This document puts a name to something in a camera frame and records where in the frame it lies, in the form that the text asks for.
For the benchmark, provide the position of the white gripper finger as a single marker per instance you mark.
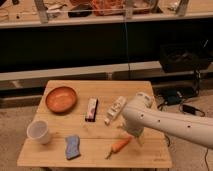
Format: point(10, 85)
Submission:
point(140, 140)

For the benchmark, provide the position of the orange carrot-shaped pepper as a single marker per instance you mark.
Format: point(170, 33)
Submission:
point(118, 145)

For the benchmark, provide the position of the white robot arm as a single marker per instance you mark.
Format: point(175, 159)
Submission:
point(138, 114)

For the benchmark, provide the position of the white lotion bottle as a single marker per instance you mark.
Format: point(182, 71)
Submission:
point(115, 109)

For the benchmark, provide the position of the dark rectangular snack box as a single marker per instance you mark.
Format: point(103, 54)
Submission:
point(91, 110)

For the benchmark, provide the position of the blue sponge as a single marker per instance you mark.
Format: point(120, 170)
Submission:
point(72, 147)

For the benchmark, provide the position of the orange wooden bowl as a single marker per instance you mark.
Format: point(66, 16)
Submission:
point(61, 99)

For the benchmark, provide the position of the white plastic cup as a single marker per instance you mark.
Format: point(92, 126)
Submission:
point(39, 132)

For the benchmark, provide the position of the orange item on shelf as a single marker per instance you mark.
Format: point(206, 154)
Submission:
point(107, 7)

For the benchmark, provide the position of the black item on shelf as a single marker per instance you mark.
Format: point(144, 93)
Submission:
point(82, 10)

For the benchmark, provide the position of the black power adapter with cable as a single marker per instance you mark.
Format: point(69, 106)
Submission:
point(192, 110)

